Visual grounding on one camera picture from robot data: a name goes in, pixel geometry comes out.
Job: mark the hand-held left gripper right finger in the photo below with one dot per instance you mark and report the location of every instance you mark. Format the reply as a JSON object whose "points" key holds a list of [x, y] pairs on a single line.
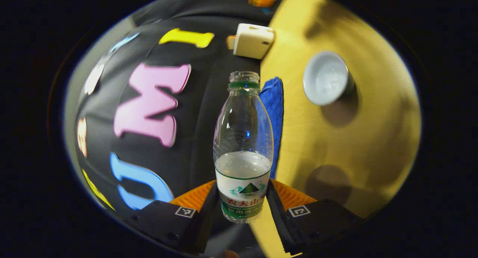
{"points": [[278, 217]]}

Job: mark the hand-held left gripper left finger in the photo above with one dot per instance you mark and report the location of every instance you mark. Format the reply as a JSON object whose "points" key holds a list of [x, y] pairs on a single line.
{"points": [[203, 217]]}

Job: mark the clear plastic water bottle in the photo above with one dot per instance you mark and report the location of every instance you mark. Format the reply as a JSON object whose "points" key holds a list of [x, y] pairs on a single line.
{"points": [[242, 176]]}

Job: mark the round brown coaster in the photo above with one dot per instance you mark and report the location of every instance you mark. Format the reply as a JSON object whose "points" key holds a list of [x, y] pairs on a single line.
{"points": [[328, 184]]}

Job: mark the grey ceramic teacup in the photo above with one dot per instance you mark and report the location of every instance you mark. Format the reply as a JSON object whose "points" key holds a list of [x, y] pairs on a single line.
{"points": [[325, 78]]}

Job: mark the white toaster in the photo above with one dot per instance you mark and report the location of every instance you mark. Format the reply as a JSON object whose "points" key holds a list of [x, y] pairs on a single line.
{"points": [[254, 41]]}

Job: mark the toast slice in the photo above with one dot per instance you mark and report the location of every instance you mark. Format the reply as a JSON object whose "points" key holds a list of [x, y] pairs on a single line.
{"points": [[231, 42]]}

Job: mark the black backdrop cloth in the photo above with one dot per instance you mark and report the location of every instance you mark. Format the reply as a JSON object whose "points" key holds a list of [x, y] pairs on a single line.
{"points": [[203, 112]]}

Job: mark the blue towel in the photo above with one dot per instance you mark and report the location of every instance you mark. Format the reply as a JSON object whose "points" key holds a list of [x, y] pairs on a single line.
{"points": [[274, 108]]}

